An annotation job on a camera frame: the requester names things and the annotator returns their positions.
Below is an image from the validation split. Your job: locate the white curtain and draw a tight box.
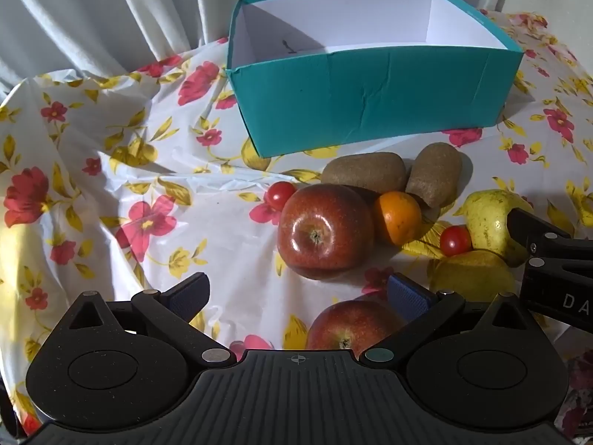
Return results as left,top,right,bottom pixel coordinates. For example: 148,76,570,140
0,0,533,96

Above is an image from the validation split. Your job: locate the floral plastic tablecloth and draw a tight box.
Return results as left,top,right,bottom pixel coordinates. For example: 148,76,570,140
0,9,593,441

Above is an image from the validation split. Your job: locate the small orange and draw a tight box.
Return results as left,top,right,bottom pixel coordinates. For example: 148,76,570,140
374,190,423,246

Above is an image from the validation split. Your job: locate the red apple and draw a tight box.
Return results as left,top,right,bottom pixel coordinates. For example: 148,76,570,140
306,300,408,350
277,184,376,281

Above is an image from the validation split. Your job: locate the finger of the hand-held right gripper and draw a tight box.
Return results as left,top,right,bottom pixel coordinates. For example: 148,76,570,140
507,208,593,268

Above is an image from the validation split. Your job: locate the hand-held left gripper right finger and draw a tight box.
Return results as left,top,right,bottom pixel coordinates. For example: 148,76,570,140
359,273,544,368

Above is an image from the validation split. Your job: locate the teal cardboard box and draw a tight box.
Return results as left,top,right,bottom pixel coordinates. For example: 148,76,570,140
225,0,525,158

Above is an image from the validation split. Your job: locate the brown kiwi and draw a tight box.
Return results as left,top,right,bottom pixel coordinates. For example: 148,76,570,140
405,143,463,209
321,152,407,194

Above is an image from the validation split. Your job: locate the dark floral cloth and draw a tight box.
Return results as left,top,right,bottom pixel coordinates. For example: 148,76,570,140
553,343,593,439

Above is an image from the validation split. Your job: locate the red cherry tomato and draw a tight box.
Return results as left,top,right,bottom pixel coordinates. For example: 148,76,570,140
439,225,473,257
264,182,297,211

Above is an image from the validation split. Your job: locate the yellow green pear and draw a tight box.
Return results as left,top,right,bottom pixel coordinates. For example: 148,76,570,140
463,189,534,267
428,249,517,304

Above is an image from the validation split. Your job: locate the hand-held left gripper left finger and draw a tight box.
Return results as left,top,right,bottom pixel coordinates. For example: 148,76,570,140
56,273,237,368

